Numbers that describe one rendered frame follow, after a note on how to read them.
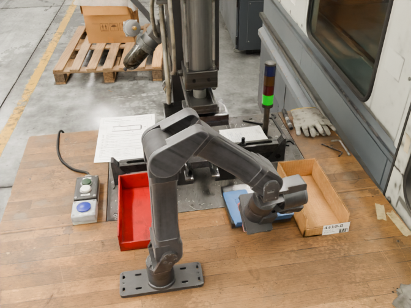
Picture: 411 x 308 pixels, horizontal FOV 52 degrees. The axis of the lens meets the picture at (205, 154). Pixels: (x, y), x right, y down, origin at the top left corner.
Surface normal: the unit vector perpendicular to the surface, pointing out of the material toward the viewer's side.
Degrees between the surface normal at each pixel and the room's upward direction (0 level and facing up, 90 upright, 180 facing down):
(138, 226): 0
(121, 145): 1
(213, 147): 95
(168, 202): 90
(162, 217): 90
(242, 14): 90
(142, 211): 0
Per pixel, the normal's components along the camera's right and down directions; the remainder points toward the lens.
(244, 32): 0.10, 0.59
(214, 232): -0.02, -0.81
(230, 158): 0.31, 0.52
